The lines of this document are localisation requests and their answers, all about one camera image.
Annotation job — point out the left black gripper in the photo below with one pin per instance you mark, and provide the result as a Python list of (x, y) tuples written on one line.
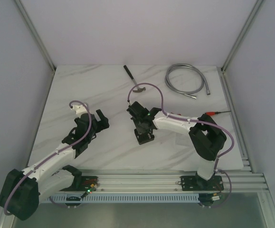
[(99, 122)]

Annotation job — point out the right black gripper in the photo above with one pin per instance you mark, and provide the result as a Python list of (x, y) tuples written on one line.
[(140, 130)]

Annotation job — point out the black fuse box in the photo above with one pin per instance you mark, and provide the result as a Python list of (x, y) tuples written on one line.
[(143, 138)]

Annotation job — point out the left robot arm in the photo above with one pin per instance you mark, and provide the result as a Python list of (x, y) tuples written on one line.
[(24, 190)]

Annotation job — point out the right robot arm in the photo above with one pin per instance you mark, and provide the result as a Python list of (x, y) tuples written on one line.
[(206, 138)]

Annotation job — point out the clear plastic fuse box cover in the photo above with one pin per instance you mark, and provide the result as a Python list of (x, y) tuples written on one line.
[(182, 140)]

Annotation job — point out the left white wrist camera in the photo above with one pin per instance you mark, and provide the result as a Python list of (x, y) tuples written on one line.
[(79, 109)]

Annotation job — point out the claw hammer black handle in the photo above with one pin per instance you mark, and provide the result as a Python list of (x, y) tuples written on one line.
[(137, 88)]

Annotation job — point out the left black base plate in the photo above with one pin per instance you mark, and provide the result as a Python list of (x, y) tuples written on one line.
[(85, 183)]

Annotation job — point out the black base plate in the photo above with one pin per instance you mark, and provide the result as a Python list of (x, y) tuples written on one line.
[(196, 183), (85, 183)]

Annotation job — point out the red handled screwdriver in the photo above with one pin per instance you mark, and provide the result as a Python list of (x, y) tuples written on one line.
[(216, 113)]

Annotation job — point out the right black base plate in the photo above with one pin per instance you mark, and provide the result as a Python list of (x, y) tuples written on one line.
[(196, 183)]

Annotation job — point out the grey slotted cable duct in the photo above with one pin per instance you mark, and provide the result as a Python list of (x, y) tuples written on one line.
[(132, 198)]

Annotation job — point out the aluminium mounting rail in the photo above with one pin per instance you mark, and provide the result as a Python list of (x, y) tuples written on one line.
[(114, 181)]

